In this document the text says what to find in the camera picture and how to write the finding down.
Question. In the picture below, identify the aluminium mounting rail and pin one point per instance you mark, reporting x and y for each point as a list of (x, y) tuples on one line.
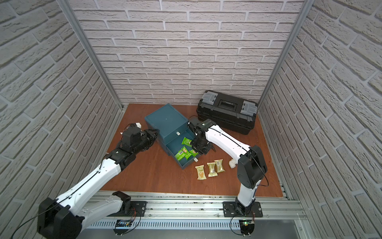
[(210, 207)]

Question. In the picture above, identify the left corner aluminium profile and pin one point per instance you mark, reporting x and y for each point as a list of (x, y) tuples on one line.
[(80, 33)]

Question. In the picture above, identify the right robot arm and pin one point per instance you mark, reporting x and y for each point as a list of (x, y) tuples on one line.
[(249, 160)]

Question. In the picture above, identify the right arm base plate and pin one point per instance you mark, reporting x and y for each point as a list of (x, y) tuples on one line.
[(231, 209)]

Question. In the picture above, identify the right controller board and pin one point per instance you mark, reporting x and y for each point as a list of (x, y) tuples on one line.
[(246, 227)]

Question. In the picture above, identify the green cookie packet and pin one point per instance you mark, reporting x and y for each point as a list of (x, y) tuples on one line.
[(186, 142), (181, 154), (191, 153)]

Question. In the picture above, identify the teal drawer cabinet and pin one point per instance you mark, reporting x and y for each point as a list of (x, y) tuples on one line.
[(171, 125)]

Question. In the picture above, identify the controller board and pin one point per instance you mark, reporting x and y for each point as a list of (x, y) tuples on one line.
[(246, 227), (122, 227)]

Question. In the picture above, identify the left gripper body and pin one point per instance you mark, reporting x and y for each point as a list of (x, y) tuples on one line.
[(151, 135)]

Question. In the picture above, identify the corner aluminium profile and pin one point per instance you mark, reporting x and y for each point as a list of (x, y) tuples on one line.
[(305, 9), (80, 33)]

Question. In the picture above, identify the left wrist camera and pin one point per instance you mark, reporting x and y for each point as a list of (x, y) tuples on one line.
[(137, 124)]

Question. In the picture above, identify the left controller board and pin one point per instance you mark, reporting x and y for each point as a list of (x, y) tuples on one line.
[(122, 227)]

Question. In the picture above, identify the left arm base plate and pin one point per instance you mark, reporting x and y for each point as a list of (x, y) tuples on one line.
[(128, 209)]

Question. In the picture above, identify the right corner aluminium profile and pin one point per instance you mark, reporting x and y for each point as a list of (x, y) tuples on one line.
[(305, 9)]

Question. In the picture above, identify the yellow cookie packet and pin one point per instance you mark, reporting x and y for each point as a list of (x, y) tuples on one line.
[(201, 172), (212, 170), (219, 166)]

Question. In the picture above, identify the black plastic toolbox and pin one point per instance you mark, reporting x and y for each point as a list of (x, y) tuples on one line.
[(227, 111)]

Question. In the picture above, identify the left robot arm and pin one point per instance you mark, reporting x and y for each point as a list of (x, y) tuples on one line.
[(67, 216)]

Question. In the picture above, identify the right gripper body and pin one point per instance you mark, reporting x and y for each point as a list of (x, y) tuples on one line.
[(201, 147)]

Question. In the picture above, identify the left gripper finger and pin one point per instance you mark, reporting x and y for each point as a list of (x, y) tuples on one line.
[(149, 141), (152, 132)]

